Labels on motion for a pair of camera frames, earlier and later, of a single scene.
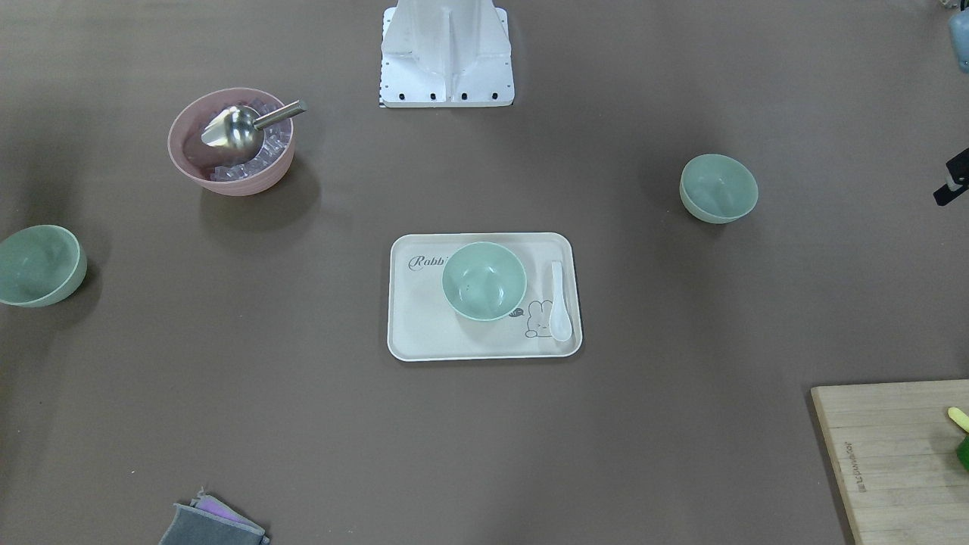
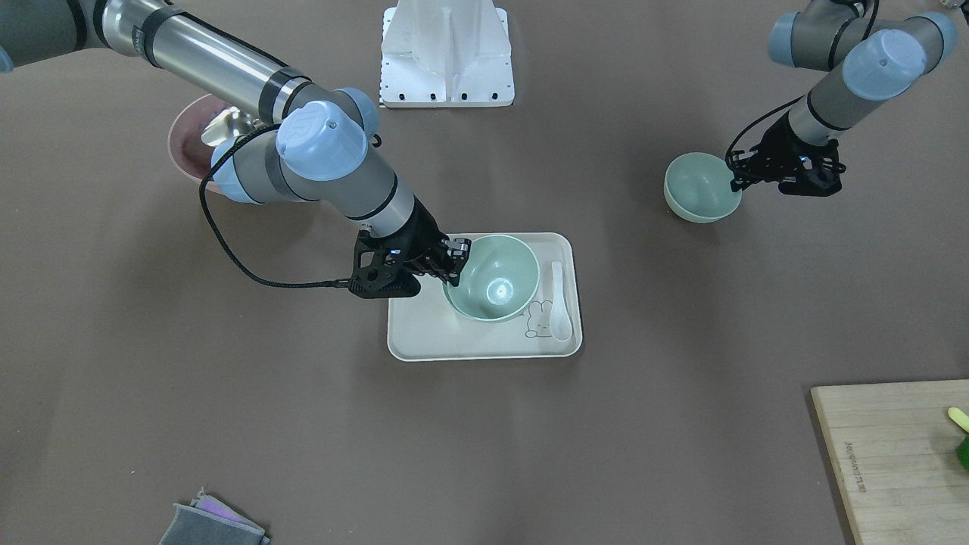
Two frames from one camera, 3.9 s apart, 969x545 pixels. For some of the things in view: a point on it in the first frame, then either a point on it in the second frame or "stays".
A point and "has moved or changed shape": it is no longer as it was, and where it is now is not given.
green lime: [962, 451] stays
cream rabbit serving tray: [424, 326] stays
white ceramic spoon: [560, 325] stays
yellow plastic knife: [959, 418] stays
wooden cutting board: [894, 448] stays
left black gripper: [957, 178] → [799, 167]
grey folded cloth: [210, 521] stays
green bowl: [40, 265] → [499, 279]
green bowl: [715, 188] has moved or changed shape
